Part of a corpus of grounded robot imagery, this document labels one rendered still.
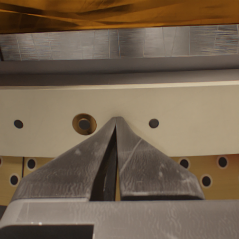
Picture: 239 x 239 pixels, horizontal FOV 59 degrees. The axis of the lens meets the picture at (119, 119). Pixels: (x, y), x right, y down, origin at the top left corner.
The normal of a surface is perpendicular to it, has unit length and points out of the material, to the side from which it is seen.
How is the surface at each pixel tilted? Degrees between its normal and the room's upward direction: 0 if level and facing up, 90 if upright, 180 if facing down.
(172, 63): 90
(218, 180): 61
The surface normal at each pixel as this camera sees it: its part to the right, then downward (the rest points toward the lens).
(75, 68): -0.08, 0.41
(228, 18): 0.35, 0.37
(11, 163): -0.15, -0.07
